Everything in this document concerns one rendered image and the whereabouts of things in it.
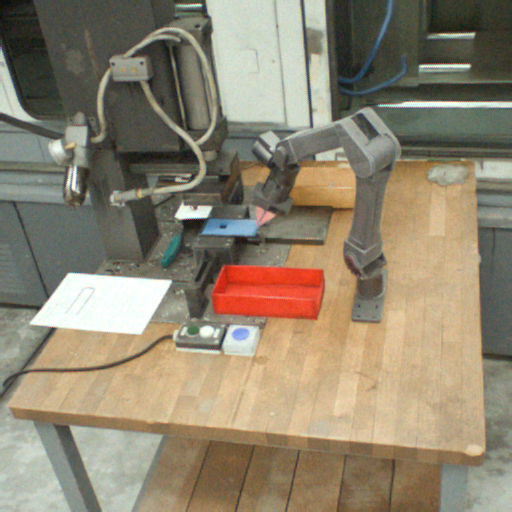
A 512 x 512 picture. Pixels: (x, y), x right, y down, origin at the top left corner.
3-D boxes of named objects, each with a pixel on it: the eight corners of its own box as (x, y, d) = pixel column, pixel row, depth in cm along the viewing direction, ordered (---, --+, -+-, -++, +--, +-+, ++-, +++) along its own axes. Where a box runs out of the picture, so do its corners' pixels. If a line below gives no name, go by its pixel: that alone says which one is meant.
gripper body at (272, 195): (254, 186, 180) (266, 163, 176) (290, 204, 181) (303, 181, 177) (248, 199, 175) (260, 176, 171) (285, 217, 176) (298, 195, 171)
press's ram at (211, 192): (228, 217, 173) (209, 101, 156) (128, 214, 179) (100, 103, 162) (245, 180, 187) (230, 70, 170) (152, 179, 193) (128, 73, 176)
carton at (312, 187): (356, 212, 203) (355, 188, 198) (270, 210, 209) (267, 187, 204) (361, 189, 213) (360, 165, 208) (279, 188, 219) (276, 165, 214)
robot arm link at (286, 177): (261, 173, 174) (273, 151, 170) (277, 169, 178) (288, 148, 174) (280, 192, 171) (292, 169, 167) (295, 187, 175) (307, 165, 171)
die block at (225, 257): (234, 274, 183) (230, 250, 179) (197, 272, 186) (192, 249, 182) (252, 231, 199) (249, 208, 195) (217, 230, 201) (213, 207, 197)
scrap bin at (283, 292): (317, 320, 165) (315, 299, 162) (214, 314, 171) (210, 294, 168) (325, 288, 174) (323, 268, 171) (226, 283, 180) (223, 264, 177)
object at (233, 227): (259, 236, 181) (258, 226, 179) (201, 234, 185) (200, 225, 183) (265, 221, 186) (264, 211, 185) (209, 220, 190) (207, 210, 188)
